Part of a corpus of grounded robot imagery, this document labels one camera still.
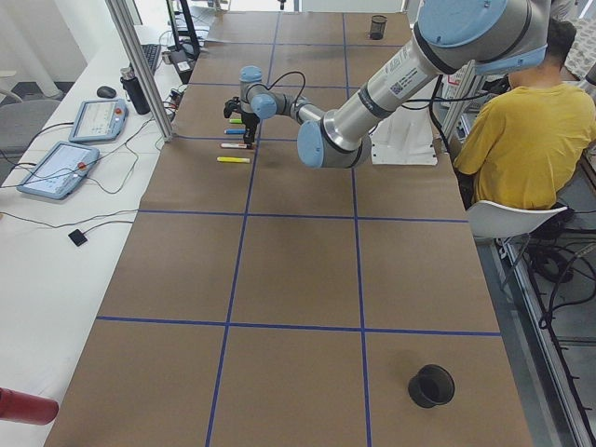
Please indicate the black mesh cup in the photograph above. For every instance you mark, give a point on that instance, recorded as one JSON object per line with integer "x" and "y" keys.
{"x": 431, "y": 386}
{"x": 377, "y": 27}

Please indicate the yellow marker pen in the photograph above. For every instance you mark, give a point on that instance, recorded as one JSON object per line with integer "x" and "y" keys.
{"x": 231, "y": 159}

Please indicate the teach pendant far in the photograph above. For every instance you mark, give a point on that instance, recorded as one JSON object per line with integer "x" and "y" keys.
{"x": 99, "y": 121}

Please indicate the red marker pen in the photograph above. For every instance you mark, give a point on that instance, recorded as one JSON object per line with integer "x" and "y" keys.
{"x": 243, "y": 146}

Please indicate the teach pendant near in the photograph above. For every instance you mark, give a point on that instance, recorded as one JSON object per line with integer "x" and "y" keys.
{"x": 60, "y": 171}

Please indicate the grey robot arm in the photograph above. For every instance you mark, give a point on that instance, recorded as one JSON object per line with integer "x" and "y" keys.
{"x": 499, "y": 36}

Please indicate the aluminium frame post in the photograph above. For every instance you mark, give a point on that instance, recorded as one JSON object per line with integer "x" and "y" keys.
{"x": 123, "y": 22}

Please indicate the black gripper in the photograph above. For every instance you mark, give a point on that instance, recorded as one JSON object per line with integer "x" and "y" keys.
{"x": 250, "y": 120}

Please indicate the black computer mouse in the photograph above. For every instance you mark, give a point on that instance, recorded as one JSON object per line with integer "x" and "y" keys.
{"x": 106, "y": 92}

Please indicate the person in yellow shirt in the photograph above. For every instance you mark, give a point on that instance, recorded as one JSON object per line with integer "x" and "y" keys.
{"x": 524, "y": 144}

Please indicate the black mesh cup far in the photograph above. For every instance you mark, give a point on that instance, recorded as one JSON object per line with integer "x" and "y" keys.
{"x": 377, "y": 27}

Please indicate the white chair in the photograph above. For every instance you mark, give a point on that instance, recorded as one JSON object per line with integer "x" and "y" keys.
{"x": 488, "y": 219}

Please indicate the blue marker pen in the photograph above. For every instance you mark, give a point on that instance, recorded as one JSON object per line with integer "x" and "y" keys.
{"x": 234, "y": 131}

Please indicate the teach pendant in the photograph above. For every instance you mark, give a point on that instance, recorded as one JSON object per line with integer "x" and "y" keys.
{"x": 99, "y": 121}
{"x": 60, "y": 171}

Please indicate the black water bottle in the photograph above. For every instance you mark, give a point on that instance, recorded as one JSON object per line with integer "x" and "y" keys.
{"x": 132, "y": 86}

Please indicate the black mesh cup near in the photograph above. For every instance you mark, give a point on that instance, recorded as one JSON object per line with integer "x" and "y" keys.
{"x": 431, "y": 386}

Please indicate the black keyboard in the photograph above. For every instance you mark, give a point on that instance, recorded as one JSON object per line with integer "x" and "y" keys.
{"x": 152, "y": 54}

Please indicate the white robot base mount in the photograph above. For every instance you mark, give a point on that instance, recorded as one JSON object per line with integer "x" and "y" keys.
{"x": 404, "y": 138}

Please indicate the red bottle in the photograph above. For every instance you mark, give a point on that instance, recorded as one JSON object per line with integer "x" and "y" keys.
{"x": 26, "y": 408}

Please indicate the small black box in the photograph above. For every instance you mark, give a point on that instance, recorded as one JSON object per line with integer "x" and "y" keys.
{"x": 77, "y": 237}

